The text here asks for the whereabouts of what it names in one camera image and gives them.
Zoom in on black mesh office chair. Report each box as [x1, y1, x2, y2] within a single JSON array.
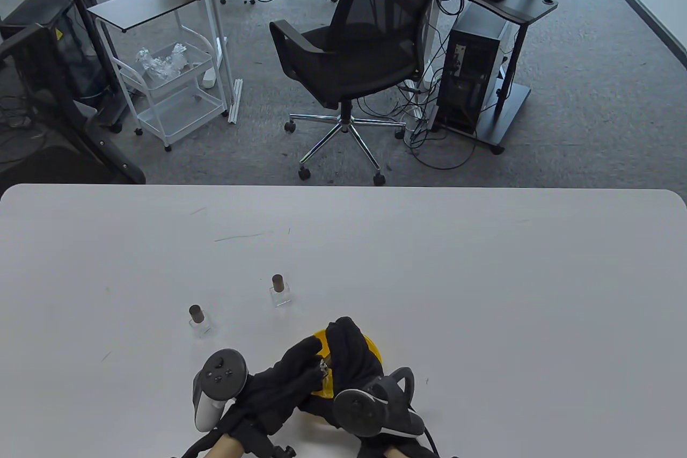
[[269, 0, 461, 185]]

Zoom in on white metal utility cart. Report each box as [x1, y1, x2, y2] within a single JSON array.
[[96, 12, 230, 152]]

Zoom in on white metal frame desk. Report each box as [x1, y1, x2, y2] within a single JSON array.
[[141, 0, 493, 124]]

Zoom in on yellow bowl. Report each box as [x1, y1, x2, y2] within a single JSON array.
[[309, 326, 384, 399]]

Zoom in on person's left hand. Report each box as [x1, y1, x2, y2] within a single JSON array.
[[215, 335, 328, 448]]

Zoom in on black and white tracking controller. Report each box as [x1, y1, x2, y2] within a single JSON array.
[[192, 349, 250, 433], [333, 367, 426, 438]]

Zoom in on crumpled clear plastic wrap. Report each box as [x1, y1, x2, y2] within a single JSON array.
[[135, 42, 188, 78]]

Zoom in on black stand pole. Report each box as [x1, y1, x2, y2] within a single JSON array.
[[50, 0, 129, 134]]

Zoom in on black mobile computer stand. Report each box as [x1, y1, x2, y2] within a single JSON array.
[[427, 0, 559, 154]]

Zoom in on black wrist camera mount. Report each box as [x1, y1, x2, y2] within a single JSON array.
[[244, 426, 297, 458]]

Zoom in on large black equipment frame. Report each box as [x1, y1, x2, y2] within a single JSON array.
[[0, 23, 147, 185]]

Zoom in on black equipment cabinet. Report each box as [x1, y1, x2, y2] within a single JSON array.
[[0, 0, 116, 104]]

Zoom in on black floor cables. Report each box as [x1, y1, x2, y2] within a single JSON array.
[[357, 69, 478, 171]]

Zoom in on black computer tower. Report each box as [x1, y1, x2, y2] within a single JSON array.
[[436, 3, 510, 136]]

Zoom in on dark wooden cart top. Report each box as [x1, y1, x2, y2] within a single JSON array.
[[87, 0, 206, 33]]

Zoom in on person's left forearm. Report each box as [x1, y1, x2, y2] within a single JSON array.
[[207, 437, 242, 458]]

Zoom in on person's right hand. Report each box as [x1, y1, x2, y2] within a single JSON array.
[[298, 317, 386, 429]]

